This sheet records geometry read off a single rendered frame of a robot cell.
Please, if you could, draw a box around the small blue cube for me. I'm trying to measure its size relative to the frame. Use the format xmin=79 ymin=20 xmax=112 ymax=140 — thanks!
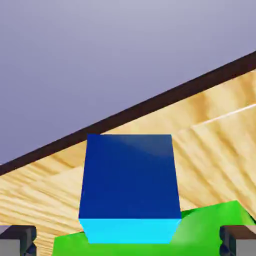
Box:
xmin=78 ymin=133 xmax=182 ymax=245

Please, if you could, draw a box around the small green cube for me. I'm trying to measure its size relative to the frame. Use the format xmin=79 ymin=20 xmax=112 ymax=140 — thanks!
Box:
xmin=51 ymin=199 xmax=256 ymax=256

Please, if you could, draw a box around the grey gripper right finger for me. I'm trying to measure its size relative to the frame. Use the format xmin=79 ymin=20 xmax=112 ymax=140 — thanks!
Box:
xmin=219 ymin=225 xmax=256 ymax=256

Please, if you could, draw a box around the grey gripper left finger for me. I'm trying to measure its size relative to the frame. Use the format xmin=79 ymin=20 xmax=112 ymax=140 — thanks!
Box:
xmin=0 ymin=225 xmax=38 ymax=256

